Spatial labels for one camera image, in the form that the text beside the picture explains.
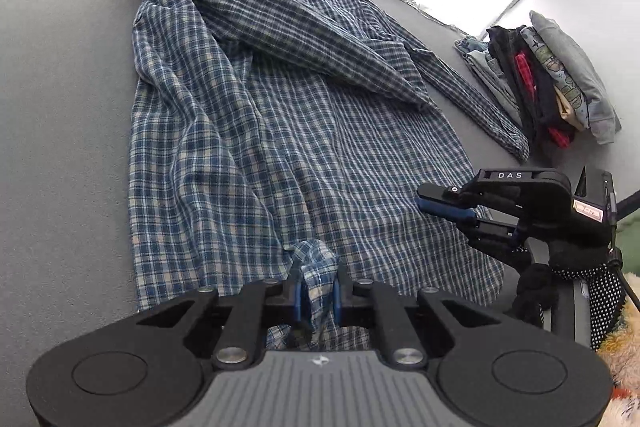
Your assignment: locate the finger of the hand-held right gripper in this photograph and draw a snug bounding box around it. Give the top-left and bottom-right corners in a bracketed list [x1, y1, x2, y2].
[467, 219, 526, 258]
[416, 182, 483, 223]

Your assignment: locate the person's right hand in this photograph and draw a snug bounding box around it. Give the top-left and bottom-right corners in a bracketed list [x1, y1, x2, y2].
[510, 247, 627, 352]

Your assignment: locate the blue plaid shirt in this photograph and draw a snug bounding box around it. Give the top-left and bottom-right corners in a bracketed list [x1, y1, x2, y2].
[127, 0, 531, 353]

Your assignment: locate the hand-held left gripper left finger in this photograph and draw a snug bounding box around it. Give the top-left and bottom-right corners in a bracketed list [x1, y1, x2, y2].
[136, 269, 306, 370]

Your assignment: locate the black cable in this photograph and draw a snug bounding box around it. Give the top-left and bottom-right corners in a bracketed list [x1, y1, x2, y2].
[606, 187, 640, 313]

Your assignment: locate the stack of folded clothes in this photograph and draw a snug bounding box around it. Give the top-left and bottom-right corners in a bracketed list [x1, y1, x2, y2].
[454, 10, 623, 148]

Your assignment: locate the fuzzy patterned clothing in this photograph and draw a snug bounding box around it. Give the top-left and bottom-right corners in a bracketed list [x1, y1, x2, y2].
[595, 212, 640, 427]

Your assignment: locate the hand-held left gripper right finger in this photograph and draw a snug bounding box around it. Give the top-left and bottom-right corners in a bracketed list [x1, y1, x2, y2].
[332, 266, 503, 369]

